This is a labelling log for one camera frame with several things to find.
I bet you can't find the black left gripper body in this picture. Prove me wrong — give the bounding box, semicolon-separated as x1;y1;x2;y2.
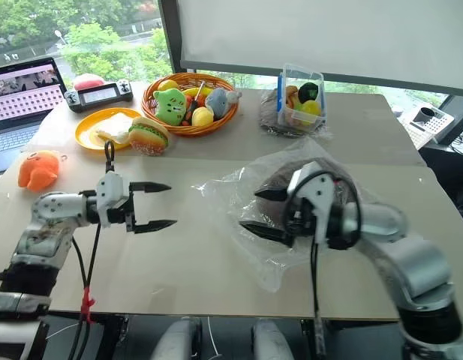
106;182;137;234

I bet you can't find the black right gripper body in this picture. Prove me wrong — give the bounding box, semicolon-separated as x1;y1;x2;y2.
284;193;318;242

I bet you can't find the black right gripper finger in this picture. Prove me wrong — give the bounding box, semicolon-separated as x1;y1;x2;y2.
254;187;289;204
239;220;293;248

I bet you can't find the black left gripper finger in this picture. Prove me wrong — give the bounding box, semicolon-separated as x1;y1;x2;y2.
134;220;179;235
130;181;173;196

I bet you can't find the large clear plastic bag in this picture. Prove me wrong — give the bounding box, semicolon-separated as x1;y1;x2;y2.
191;136;364;294

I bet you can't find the plush burger toy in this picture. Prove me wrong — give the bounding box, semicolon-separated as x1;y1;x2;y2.
127;116;172;156

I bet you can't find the white toy bread slice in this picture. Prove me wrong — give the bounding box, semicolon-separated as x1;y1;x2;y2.
95;113;137;146

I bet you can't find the orange wicker basket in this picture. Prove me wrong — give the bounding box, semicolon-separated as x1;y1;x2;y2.
140;72;241;137

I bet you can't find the clear plastic storage box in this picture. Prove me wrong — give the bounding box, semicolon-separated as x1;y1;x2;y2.
277;63;328;131

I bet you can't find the green plush toy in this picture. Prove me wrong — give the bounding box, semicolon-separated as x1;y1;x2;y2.
152;88;188;126

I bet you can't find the yellow plate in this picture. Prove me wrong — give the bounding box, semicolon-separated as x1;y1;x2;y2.
75;107;144;152

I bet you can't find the yellow toy lemon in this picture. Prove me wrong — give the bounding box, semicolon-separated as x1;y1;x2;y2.
191;106;215;128

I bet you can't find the red and black screwdriver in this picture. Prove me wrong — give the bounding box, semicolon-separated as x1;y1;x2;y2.
182;79;207;123

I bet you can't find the yellow toy pepper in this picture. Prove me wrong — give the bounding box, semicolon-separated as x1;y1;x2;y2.
299;100;323;118

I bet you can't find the red tape wrap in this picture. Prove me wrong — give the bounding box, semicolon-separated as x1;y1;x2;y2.
80;286;98;324

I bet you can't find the brown toy bread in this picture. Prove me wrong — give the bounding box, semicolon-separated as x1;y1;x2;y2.
284;85;302;110

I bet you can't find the orange plush toy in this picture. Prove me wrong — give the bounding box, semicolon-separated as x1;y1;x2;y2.
17;149;69;193

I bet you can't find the yellow toy banana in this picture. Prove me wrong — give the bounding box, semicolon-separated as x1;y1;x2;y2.
182;86;214;100

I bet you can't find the black handheld game controller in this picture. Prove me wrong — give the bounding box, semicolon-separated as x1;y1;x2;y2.
63;79;135;113

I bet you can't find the grey shark plush toy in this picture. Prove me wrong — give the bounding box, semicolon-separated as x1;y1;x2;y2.
205;88;243;122

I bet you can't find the grey rounded shape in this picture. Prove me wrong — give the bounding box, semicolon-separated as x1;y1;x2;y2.
251;319;293;360
151;317;203;360

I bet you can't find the pink plush toy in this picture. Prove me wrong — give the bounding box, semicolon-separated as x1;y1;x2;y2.
73;73;106;92

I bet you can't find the white keyboard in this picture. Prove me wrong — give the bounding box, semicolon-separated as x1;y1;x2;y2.
397;115;437;152

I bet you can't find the open laptop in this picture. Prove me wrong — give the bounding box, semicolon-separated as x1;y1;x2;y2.
0;56;68;176

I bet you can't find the black cup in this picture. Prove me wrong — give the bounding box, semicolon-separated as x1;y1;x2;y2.
414;106;440;124

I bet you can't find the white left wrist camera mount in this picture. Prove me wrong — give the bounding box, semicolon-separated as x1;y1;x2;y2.
95;172;129;228

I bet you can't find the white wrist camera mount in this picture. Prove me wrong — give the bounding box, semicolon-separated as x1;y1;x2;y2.
95;172;129;228
286;161;335;243

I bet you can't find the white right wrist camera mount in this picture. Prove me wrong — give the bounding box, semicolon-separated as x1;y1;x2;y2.
286;161;335;243

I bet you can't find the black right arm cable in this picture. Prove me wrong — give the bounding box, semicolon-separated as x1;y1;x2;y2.
283;170;364;357

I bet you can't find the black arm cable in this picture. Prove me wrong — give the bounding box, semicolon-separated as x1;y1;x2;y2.
283;170;364;357
71;139;117;360

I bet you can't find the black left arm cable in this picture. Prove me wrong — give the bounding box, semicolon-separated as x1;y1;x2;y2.
71;139;117;360

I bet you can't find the thin white cable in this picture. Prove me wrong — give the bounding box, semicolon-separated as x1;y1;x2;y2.
206;316;221;360

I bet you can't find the dark window frame post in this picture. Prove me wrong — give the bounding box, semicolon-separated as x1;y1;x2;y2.
157;0;197;74

